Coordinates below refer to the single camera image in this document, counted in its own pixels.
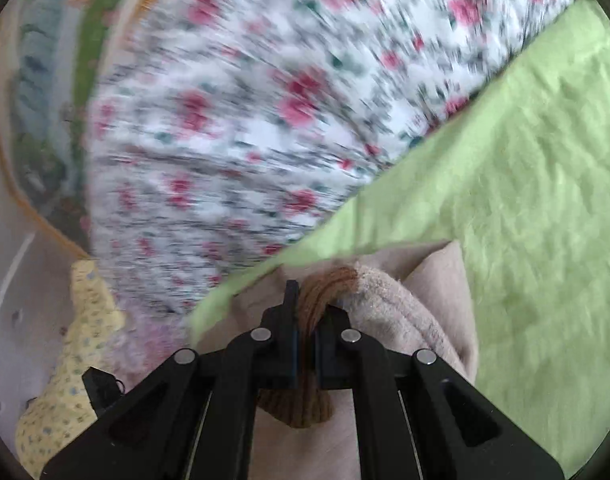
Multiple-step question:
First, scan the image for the yellow cartoon print blanket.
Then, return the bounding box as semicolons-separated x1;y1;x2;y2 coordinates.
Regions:
15;260;125;479

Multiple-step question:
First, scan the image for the beige knit sweater brown trim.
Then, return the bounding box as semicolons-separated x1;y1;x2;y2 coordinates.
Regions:
209;240;478;479

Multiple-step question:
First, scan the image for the purple pink floral pillow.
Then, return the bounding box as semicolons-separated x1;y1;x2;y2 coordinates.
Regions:
103;309;189;391

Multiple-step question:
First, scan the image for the gold framed headboard picture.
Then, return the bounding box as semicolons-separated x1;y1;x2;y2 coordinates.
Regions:
0;0;154;258

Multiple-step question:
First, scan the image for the red floral white quilt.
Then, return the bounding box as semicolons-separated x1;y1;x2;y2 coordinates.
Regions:
81;0;586;316

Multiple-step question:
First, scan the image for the light green bed sheet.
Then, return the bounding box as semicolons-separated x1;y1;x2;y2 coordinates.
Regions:
186;0;610;478

